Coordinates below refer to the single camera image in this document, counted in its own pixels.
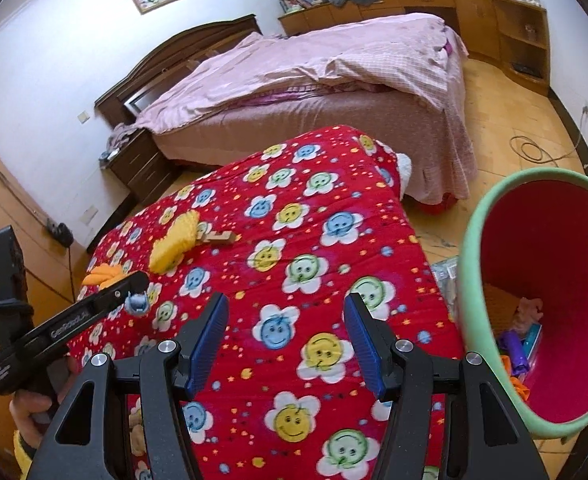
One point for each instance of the pale wrapper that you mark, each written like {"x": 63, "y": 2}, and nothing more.
{"x": 529, "y": 310}

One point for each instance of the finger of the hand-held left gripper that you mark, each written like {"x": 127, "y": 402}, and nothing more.
{"x": 113, "y": 295}

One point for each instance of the bed with pink blanket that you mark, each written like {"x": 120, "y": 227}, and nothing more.
{"x": 324, "y": 55}

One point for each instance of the dark wooden headboard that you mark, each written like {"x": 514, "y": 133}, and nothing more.
{"x": 183, "y": 50}

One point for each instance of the bed with mauve sheet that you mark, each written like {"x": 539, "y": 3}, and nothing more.
{"x": 324, "y": 130}

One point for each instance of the beige wall socket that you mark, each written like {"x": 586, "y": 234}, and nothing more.
{"x": 89, "y": 214}

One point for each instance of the wall switch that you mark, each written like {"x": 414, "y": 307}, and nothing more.
{"x": 82, "y": 116}

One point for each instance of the white and blue box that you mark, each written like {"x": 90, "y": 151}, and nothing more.
{"x": 531, "y": 342}

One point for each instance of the clear plastic bags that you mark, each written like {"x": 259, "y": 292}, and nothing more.
{"x": 446, "y": 285}

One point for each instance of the small wooden piece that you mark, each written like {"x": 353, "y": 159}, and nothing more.
{"x": 218, "y": 237}

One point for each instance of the purple packet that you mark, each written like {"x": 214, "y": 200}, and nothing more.
{"x": 514, "y": 352}

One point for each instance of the green bin with red inside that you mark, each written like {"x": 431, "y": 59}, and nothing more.
{"x": 564, "y": 270}

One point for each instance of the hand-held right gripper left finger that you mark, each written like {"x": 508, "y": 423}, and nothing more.
{"x": 206, "y": 345}

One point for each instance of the small blue grey toy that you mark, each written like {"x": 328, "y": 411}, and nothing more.
{"x": 137, "y": 304}

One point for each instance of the photo frames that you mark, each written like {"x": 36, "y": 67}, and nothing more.
{"x": 294, "y": 4}

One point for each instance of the long wooden desk unit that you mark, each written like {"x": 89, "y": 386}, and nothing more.
{"x": 474, "y": 15}

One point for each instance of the yellow cloth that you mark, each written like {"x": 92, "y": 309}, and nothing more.
{"x": 173, "y": 245}

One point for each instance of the red floral blanket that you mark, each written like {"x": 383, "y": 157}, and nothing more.
{"x": 314, "y": 240}

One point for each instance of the black power adapter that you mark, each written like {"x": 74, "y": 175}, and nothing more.
{"x": 61, "y": 232}

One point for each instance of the pile of clothes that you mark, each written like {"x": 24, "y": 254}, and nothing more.
{"x": 118, "y": 140}

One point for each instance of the dark wooden nightstand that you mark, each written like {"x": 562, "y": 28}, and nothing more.
{"x": 143, "y": 167}

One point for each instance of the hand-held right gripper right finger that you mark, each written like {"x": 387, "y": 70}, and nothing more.
{"x": 366, "y": 345}

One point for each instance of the black device on shelf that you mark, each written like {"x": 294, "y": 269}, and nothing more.
{"x": 522, "y": 68}

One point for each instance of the white plush toy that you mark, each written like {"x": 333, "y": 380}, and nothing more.
{"x": 403, "y": 167}

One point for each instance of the wooden wardrobe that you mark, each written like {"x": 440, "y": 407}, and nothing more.
{"x": 3, "y": 220}

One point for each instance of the red cloth under bed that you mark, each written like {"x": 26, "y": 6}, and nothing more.
{"x": 436, "y": 205}

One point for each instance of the person's left hand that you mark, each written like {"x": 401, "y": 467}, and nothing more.
{"x": 33, "y": 415}

